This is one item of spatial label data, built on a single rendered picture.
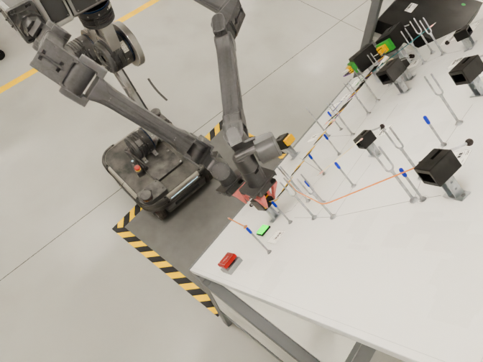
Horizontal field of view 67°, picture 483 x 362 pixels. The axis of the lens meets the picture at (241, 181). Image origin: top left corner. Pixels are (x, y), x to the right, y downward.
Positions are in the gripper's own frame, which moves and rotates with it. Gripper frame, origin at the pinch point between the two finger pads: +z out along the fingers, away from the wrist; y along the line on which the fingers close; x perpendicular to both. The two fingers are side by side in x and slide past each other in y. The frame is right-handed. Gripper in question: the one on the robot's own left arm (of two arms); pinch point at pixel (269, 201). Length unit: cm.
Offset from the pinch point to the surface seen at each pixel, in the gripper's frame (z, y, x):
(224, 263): 4.7, -21.9, 1.6
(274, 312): 40.3, -19.2, 1.6
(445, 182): -20, 6, -49
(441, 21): 10, 115, 1
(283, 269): -1.4, -16.3, -20.1
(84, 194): 42, -29, 182
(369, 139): -7.7, 24.8, -21.0
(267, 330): 40.8, -25.5, -0.1
